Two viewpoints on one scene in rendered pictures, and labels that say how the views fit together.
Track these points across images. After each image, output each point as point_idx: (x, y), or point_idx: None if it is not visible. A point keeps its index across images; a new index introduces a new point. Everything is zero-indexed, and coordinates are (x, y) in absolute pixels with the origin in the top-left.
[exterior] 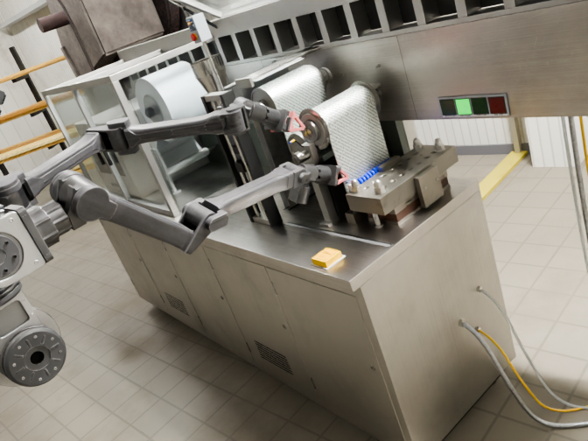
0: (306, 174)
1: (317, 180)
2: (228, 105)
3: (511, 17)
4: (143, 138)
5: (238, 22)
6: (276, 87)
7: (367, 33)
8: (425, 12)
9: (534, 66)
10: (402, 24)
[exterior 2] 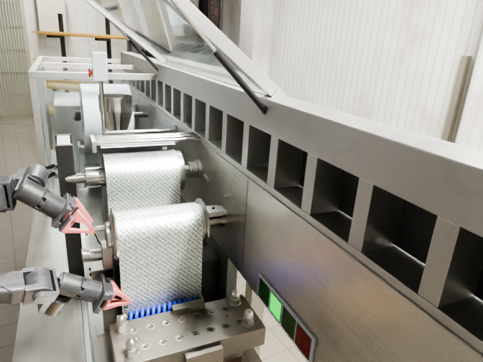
0: (45, 296)
1: (75, 298)
2: (60, 159)
3: (350, 261)
4: None
5: (167, 75)
6: (121, 163)
7: (237, 154)
8: (278, 174)
9: (353, 344)
10: (267, 166)
